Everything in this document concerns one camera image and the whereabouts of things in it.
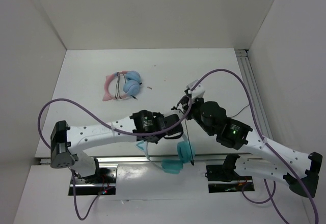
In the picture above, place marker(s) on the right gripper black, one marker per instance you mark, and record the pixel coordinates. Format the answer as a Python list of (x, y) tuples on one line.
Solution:
[(185, 101)]

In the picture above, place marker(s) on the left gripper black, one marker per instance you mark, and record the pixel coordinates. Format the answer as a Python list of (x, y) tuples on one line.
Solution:
[(159, 114)]

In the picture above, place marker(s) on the teal white cat-ear headphones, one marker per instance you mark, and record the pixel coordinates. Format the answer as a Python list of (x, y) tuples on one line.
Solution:
[(183, 152)]

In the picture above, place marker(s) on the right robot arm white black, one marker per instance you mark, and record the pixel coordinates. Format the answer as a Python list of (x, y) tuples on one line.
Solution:
[(298, 170)]

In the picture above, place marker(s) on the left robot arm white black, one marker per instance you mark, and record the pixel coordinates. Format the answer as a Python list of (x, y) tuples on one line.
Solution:
[(69, 143)]

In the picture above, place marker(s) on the pink blue cat-ear headphones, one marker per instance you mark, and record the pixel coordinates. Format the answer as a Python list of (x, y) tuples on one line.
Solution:
[(130, 89)]

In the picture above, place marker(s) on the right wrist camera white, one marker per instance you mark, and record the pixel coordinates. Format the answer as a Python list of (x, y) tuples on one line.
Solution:
[(194, 90)]

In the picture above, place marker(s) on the aluminium table edge rail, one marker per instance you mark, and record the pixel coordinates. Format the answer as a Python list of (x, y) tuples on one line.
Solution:
[(141, 159)]

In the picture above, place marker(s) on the aluminium side rail right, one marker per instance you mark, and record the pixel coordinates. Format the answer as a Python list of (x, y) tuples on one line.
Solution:
[(250, 82)]

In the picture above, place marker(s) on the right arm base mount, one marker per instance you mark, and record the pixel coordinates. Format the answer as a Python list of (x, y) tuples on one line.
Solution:
[(221, 180)]

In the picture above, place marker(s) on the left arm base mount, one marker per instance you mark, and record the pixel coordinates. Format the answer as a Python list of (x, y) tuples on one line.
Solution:
[(104, 184)]

